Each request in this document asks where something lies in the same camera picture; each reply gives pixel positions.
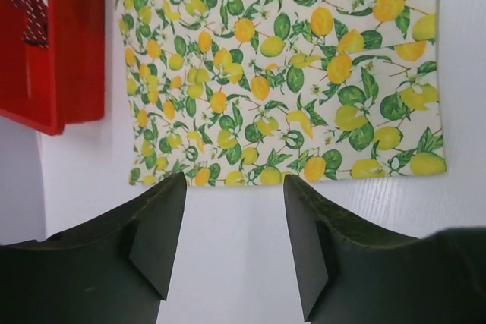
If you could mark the red plastic bin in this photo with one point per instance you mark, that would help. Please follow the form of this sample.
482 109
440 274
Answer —
63 83

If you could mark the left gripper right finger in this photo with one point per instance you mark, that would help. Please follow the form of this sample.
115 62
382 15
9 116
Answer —
350 270

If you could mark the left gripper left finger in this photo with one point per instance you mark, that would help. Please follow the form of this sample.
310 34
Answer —
115 268

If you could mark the lemon print skirt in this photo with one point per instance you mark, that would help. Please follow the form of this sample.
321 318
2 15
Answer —
246 92

